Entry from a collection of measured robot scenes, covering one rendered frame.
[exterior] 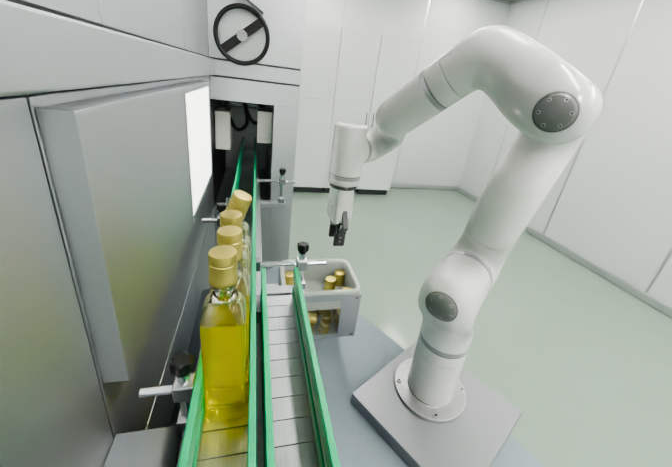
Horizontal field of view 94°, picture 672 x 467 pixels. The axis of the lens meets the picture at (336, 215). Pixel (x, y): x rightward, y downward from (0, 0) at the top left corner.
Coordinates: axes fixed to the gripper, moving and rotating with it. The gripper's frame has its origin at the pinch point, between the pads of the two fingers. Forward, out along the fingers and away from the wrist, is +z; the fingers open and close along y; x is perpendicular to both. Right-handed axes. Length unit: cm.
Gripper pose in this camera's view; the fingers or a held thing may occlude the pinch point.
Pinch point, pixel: (336, 235)
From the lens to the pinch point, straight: 90.4
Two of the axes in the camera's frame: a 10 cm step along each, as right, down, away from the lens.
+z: -1.2, 9.1, 3.9
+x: 9.6, 0.1, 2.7
